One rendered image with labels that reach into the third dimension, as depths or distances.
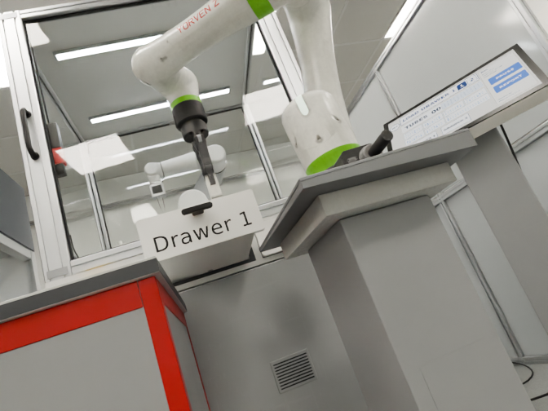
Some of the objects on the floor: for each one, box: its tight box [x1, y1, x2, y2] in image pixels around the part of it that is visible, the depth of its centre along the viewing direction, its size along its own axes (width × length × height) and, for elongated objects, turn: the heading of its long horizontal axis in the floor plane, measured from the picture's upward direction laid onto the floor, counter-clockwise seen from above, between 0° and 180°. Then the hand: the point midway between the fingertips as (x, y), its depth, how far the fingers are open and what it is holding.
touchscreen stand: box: [455, 127, 548, 336], centre depth 128 cm, size 50×45×102 cm
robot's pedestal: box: [281, 162, 536, 411], centre depth 76 cm, size 30×30×76 cm
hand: (213, 187), depth 115 cm, fingers closed
